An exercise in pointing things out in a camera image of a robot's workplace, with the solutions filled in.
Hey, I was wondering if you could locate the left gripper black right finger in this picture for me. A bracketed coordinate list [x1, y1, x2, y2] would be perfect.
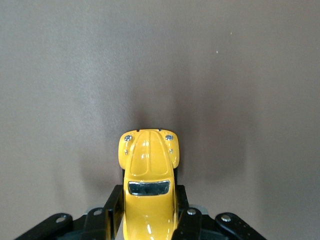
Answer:
[172, 184, 204, 240]

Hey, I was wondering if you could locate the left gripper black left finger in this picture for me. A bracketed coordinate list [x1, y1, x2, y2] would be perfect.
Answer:
[83, 184, 126, 240]

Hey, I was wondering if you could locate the yellow beetle toy car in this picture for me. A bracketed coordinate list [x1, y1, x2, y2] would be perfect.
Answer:
[117, 128, 181, 240]

